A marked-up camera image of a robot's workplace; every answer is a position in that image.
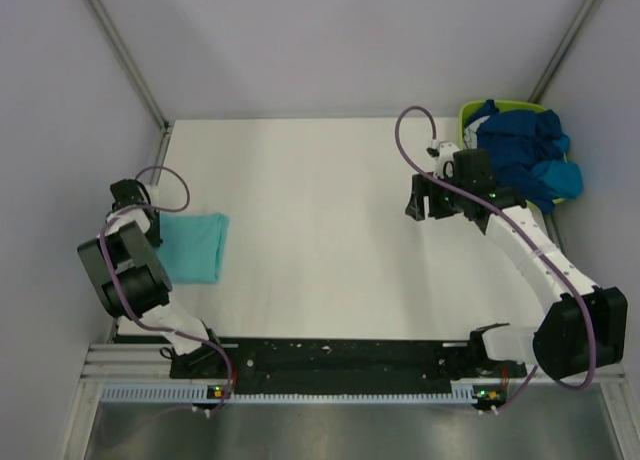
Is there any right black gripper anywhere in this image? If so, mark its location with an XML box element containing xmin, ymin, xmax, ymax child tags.
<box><xmin>405</xmin><ymin>168</ymin><xmax>468</xmax><ymax>222</ymax></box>

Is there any teal t shirt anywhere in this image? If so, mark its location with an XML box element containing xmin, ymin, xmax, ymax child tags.
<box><xmin>156</xmin><ymin>213</ymin><xmax>230</xmax><ymax>285</ymax></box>

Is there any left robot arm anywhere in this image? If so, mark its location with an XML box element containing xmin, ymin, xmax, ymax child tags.
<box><xmin>77</xmin><ymin>179</ymin><xmax>227</xmax><ymax>377</ymax></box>

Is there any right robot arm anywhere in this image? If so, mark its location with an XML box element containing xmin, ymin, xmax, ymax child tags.
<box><xmin>405</xmin><ymin>142</ymin><xmax>628</xmax><ymax>381</ymax></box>

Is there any dark blue t shirt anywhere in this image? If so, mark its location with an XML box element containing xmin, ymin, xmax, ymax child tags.
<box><xmin>467</xmin><ymin>98</ymin><xmax>566</xmax><ymax>214</ymax></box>

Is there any green plastic bin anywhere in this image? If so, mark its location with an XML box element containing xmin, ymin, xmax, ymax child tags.
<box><xmin>458</xmin><ymin>98</ymin><xmax>571</xmax><ymax>214</ymax></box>

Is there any light blue t shirt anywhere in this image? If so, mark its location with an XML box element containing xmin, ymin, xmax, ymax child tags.
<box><xmin>530</xmin><ymin>133</ymin><xmax>584</xmax><ymax>214</ymax></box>

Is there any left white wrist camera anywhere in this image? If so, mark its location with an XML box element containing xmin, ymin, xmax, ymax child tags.
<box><xmin>142</xmin><ymin>183</ymin><xmax>160</xmax><ymax>210</ymax></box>

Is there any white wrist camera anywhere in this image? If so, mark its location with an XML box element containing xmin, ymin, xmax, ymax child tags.
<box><xmin>427</xmin><ymin>140</ymin><xmax>459</xmax><ymax>179</ymax></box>
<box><xmin>142</xmin><ymin>183</ymin><xmax>160</xmax><ymax>210</ymax></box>

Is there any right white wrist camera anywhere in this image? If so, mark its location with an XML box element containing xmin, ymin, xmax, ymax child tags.
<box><xmin>427</xmin><ymin>140</ymin><xmax>459</xmax><ymax>179</ymax></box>

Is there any right aluminium frame post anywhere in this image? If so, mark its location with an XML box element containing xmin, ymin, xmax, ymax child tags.
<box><xmin>527</xmin><ymin>0</ymin><xmax>604</xmax><ymax>104</ymax></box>

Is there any aluminium frame post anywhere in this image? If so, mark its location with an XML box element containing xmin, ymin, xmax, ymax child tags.
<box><xmin>527</xmin><ymin>0</ymin><xmax>604</xmax><ymax>104</ymax></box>
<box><xmin>84</xmin><ymin>0</ymin><xmax>169</xmax><ymax>131</ymax></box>

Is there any grey slotted cable duct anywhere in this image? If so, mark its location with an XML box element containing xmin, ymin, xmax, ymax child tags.
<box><xmin>100</xmin><ymin>384</ymin><xmax>478</xmax><ymax>406</ymax></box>

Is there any left aluminium frame post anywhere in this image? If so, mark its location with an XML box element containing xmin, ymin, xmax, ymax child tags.
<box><xmin>84</xmin><ymin>0</ymin><xmax>169</xmax><ymax>131</ymax></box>

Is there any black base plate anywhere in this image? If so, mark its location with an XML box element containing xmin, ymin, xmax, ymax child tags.
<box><xmin>160</xmin><ymin>338</ymin><xmax>526</xmax><ymax>395</ymax></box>

